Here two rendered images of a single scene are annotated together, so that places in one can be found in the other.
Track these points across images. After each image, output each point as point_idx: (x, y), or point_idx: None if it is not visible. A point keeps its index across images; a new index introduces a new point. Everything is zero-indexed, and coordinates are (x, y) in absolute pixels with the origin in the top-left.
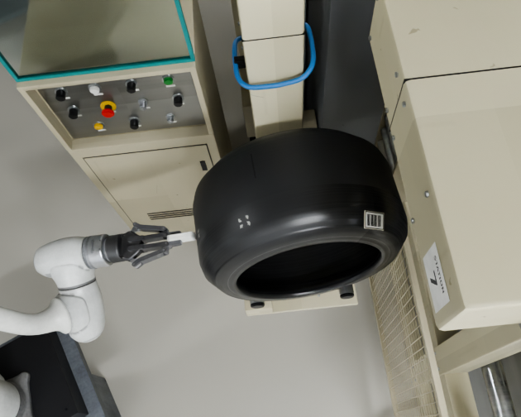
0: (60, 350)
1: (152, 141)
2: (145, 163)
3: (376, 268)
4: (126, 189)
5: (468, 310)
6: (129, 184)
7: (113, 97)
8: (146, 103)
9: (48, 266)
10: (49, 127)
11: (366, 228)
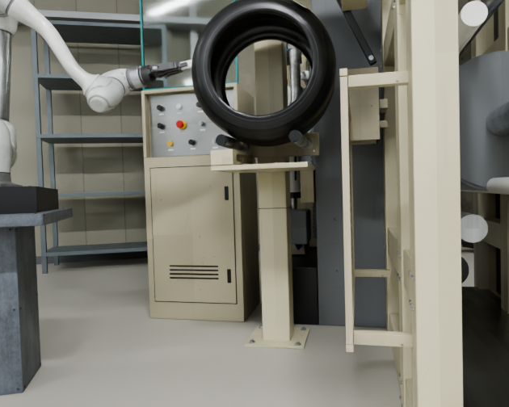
0: (52, 202)
1: (198, 156)
2: (187, 182)
3: (312, 78)
4: (164, 218)
5: None
6: (169, 210)
7: (187, 116)
8: (204, 124)
9: (104, 73)
10: (143, 130)
11: (294, 6)
